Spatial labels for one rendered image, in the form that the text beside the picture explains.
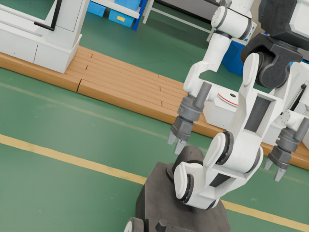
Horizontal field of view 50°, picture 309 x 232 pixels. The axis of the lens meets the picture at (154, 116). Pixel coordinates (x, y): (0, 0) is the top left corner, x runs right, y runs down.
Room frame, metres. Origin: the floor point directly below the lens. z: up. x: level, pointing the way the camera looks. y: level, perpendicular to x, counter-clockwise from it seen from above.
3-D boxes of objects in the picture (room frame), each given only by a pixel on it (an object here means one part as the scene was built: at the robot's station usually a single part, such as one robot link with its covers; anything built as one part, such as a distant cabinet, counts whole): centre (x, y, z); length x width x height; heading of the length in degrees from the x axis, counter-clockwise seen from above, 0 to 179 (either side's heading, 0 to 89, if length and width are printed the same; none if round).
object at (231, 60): (5.37, -0.87, 0.19); 0.50 x 0.41 x 0.37; 17
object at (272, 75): (1.41, -0.32, 0.97); 0.28 x 0.13 x 0.18; 12
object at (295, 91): (3.02, -0.77, 0.45); 0.82 x 0.57 x 0.74; 102
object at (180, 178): (1.40, -0.33, 0.28); 0.21 x 0.20 x 0.13; 12
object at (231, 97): (2.95, -0.58, 0.30); 0.30 x 0.30 x 0.04
